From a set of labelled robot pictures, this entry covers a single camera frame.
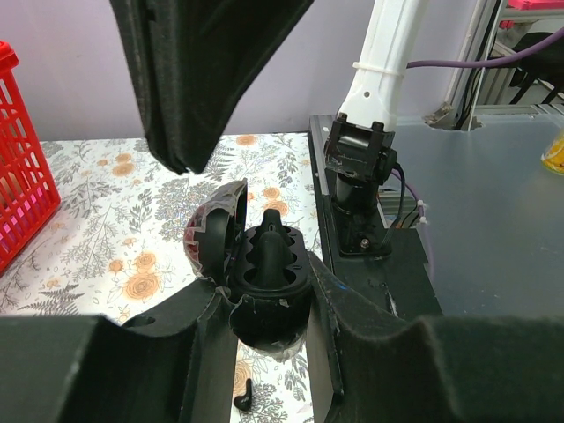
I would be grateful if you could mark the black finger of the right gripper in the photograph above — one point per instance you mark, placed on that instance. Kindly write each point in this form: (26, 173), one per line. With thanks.
(223, 46)
(133, 22)

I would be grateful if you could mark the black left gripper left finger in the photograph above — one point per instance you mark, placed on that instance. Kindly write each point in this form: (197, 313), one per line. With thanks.
(172, 363)

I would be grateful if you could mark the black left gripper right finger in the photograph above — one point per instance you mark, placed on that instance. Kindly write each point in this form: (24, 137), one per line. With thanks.
(367, 365)

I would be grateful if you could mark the black taped earbud charging case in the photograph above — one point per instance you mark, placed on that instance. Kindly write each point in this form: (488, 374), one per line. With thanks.
(220, 248)

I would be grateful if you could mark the black wireless earbud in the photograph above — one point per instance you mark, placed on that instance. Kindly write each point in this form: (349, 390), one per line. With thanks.
(272, 257)
(272, 223)

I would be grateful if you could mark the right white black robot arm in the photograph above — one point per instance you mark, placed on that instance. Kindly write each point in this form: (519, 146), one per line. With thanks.
(379, 72)

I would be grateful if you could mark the floral patterned table mat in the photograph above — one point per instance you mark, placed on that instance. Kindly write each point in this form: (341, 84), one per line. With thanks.
(114, 247)

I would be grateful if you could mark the red plastic shopping basket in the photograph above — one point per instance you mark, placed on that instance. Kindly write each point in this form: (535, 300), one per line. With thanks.
(29, 197)

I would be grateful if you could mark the orange juice bottle green label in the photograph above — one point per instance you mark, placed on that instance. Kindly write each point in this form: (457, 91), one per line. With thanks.
(553, 157)

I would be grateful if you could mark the pink object in background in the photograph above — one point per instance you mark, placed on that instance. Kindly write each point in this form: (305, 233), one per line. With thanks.
(536, 5)

